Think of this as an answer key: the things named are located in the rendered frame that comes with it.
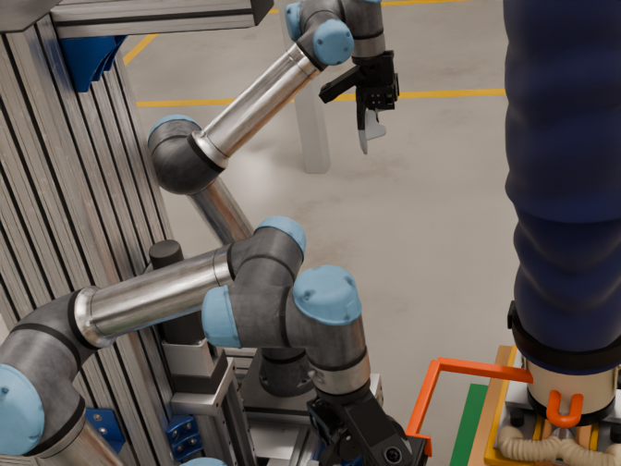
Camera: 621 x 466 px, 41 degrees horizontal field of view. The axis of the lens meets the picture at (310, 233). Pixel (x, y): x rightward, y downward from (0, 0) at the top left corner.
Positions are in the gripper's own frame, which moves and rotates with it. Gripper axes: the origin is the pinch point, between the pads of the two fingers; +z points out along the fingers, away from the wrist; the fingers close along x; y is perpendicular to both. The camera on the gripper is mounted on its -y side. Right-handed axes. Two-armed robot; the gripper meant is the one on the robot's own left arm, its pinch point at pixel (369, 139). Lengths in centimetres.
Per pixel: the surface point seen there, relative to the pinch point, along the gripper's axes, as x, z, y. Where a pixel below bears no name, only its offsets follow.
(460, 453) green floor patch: 46, 152, 8
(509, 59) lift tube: -35, -32, 32
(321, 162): 248, 144, -90
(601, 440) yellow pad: -42, 44, 49
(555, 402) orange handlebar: -45, 33, 40
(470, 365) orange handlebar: -36, 33, 24
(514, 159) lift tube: -39, -16, 33
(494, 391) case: -17, 58, 27
